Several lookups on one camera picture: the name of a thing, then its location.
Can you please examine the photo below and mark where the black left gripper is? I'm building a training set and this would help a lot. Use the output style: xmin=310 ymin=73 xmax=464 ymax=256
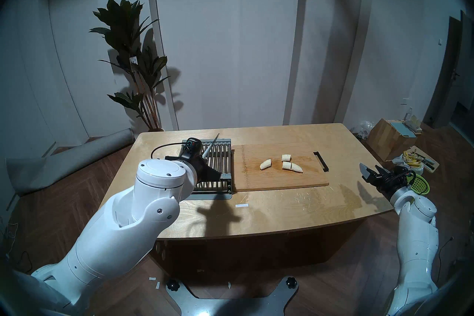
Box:
xmin=165 ymin=152 xmax=222 ymax=183

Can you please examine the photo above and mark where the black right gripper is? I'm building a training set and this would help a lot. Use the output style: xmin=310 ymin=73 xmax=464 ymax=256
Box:
xmin=360 ymin=163 xmax=415 ymax=201

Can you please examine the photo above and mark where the knife with light blue handle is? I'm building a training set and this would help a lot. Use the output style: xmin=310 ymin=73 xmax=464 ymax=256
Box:
xmin=202 ymin=133 xmax=221 ymax=158

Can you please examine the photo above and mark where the light blue plastic board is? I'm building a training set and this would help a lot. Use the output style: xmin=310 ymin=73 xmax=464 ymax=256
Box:
xmin=391 ymin=121 xmax=417 ymax=138

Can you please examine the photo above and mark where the wooden cutting board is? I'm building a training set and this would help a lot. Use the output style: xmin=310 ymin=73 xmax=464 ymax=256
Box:
xmin=230 ymin=143 xmax=330 ymax=192

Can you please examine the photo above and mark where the grey metal dish rack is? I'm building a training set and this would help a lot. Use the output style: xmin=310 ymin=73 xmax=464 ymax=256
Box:
xmin=180 ymin=138 xmax=233 ymax=201

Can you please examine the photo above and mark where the wooden box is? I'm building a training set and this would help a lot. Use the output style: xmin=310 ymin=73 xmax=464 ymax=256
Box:
xmin=367 ymin=118 xmax=417 ymax=162

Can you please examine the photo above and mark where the white trash bag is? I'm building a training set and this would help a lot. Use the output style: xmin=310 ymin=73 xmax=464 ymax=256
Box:
xmin=392 ymin=154 xmax=424 ymax=176

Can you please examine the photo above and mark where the green plastic basket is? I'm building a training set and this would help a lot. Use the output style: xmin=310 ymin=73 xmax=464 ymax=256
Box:
xmin=410 ymin=174 xmax=431 ymax=195

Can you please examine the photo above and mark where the small wooden tray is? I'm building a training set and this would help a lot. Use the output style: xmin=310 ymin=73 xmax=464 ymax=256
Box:
xmin=402 ymin=146 xmax=440 ymax=171

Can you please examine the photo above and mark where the brown open door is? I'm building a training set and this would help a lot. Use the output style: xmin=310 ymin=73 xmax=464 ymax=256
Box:
xmin=422 ymin=10 xmax=474 ymax=129

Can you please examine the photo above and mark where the rolled grey floor mat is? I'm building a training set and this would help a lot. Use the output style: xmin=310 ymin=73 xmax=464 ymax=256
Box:
xmin=6 ymin=128 xmax=136 ymax=196

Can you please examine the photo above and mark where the tall green potted plant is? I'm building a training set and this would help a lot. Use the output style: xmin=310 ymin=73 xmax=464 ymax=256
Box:
xmin=89 ymin=0 xmax=171 ymax=132

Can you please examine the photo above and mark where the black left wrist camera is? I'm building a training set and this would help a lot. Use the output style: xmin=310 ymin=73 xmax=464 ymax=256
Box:
xmin=185 ymin=138 xmax=202 ymax=156

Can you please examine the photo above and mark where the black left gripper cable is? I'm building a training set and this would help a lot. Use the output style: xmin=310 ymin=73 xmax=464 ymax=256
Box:
xmin=151 ymin=141 xmax=186 ymax=160

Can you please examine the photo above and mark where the black floor cable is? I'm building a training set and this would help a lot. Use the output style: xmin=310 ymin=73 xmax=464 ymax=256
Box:
xmin=439 ymin=237 xmax=455 ymax=271

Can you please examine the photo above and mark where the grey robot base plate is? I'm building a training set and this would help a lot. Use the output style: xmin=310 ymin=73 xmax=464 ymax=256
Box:
xmin=166 ymin=275 xmax=300 ymax=316

